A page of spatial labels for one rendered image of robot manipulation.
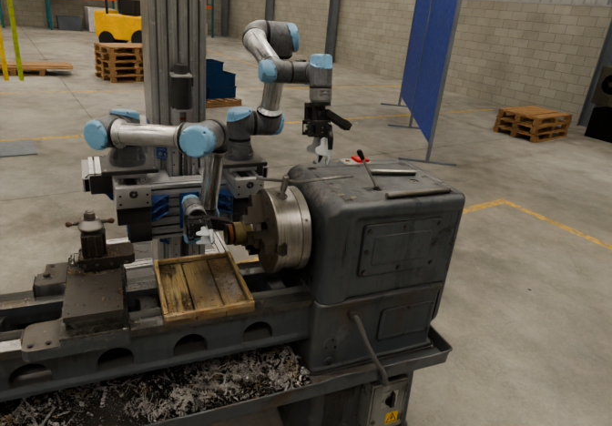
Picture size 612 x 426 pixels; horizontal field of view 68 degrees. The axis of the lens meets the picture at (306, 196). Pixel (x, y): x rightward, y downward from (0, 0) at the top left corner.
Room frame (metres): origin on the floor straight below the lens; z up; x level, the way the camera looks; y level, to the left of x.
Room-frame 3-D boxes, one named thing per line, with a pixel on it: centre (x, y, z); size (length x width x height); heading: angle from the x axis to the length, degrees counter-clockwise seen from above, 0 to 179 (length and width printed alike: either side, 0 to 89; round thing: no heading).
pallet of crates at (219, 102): (8.49, 2.10, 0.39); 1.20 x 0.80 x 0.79; 133
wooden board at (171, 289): (1.39, 0.35, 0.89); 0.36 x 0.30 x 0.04; 25
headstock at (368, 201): (1.69, -0.26, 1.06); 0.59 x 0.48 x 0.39; 115
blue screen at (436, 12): (8.13, -1.75, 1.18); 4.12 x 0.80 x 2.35; 177
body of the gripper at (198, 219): (1.49, 0.39, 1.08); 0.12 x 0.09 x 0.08; 25
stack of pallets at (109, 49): (10.29, 4.19, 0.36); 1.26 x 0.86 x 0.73; 137
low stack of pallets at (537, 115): (8.58, -4.12, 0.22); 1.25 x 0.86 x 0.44; 128
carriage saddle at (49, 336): (1.23, 0.71, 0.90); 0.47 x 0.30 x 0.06; 25
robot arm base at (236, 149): (2.08, 0.35, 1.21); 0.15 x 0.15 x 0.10
